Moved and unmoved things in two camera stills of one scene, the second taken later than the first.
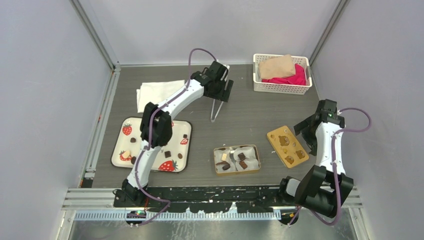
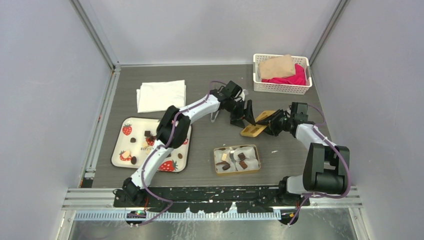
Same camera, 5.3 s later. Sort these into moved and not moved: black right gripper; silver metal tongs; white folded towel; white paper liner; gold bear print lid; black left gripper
Moved: black left gripper; black right gripper; gold bear print lid
Not moved: white paper liner; silver metal tongs; white folded towel
